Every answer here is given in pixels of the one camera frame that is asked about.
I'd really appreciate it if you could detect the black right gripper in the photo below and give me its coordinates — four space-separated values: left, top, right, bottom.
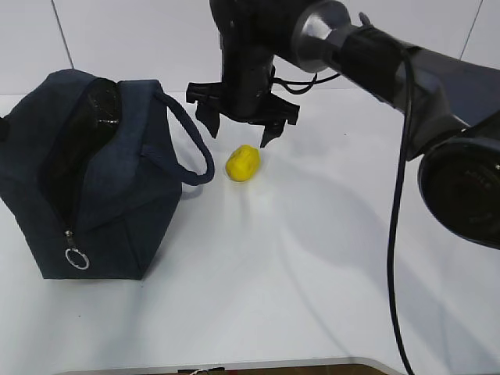
186 35 299 148

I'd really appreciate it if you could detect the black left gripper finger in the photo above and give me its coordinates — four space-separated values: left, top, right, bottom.
0 117 9 140

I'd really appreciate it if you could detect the yellow lemon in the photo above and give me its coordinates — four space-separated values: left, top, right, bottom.
225 145 261 182

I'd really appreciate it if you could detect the navy blue fabric bag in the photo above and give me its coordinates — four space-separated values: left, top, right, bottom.
1 69 215 280

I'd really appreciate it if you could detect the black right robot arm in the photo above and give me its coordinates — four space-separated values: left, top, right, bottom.
186 1 499 248

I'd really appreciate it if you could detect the silver zipper pull ring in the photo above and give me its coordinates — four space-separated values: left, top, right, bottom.
63 230 91 270

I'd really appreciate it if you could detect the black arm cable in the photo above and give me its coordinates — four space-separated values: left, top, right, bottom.
269 46 416 375

